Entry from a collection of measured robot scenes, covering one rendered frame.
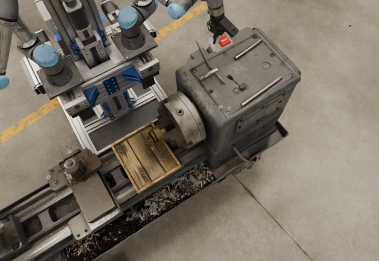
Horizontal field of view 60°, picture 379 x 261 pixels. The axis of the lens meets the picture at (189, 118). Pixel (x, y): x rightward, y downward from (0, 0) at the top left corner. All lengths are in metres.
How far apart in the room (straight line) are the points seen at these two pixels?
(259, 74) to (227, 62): 0.19
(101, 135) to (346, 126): 2.21
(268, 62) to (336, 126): 1.54
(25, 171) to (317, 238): 2.54
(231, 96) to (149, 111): 1.29
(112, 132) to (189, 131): 1.26
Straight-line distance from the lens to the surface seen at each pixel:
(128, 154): 2.08
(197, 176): 2.33
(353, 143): 3.32
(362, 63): 3.81
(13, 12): 1.69
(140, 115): 2.93
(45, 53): 1.95
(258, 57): 1.95
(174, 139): 1.83
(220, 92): 1.80
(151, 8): 2.05
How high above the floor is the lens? 2.80
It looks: 64 degrees down
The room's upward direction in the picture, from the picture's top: 3 degrees counter-clockwise
